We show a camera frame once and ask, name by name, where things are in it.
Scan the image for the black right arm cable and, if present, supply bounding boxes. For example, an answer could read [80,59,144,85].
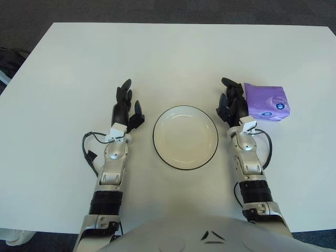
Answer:
[253,128,273,170]

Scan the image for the white plate with black rim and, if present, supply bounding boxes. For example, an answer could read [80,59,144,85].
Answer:
[152,105,219,172]

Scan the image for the white rounded base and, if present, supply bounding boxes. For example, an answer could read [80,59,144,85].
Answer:
[0,227,35,246]

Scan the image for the white and blue object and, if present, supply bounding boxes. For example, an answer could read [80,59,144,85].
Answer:
[0,68,10,87]

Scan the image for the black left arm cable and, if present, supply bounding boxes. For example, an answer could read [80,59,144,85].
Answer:
[82,130,125,178]

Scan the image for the grey robot torso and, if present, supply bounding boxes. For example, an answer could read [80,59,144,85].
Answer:
[102,214,336,252]

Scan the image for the purple tissue paper pack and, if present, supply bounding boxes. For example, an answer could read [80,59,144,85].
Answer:
[244,82,292,123]

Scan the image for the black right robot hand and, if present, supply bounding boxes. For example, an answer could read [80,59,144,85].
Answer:
[215,77,249,127]

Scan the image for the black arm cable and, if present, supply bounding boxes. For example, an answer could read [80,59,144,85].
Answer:
[253,128,273,170]
[82,130,125,178]

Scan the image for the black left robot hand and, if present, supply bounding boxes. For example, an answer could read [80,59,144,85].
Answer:
[112,78,146,132]

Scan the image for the black bag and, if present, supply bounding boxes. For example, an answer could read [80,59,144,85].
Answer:
[0,47,29,87]

